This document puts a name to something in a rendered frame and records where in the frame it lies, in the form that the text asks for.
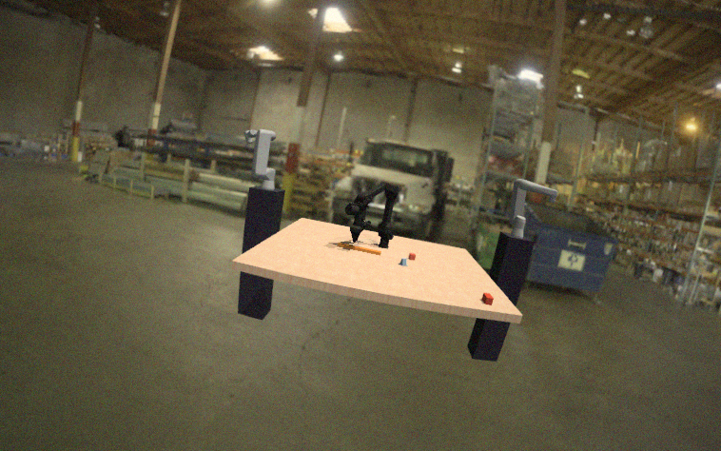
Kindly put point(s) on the orange bar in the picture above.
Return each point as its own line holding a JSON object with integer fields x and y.
{"x": 367, "y": 250}

